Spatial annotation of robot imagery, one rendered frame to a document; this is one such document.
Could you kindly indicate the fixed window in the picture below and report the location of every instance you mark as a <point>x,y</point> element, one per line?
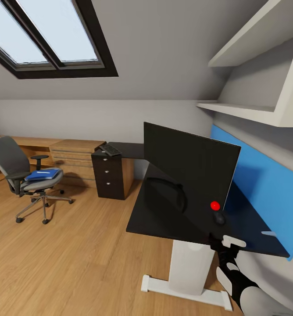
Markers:
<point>51,39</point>

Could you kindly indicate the folder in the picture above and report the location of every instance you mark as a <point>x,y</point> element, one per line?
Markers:
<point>42,174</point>

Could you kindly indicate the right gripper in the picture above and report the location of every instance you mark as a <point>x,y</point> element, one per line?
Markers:
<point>218,246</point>

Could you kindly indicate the keyboard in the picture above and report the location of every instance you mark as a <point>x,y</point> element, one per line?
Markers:
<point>110,150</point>

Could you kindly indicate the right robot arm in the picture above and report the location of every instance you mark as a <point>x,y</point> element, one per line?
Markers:
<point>251,299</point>

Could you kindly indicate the monitor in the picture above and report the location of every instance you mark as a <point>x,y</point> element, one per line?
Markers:
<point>203,165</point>

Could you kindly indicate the swivel chair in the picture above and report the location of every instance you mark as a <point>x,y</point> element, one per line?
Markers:
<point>15,165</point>

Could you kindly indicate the mouse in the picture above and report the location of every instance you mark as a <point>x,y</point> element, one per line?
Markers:
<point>218,217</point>

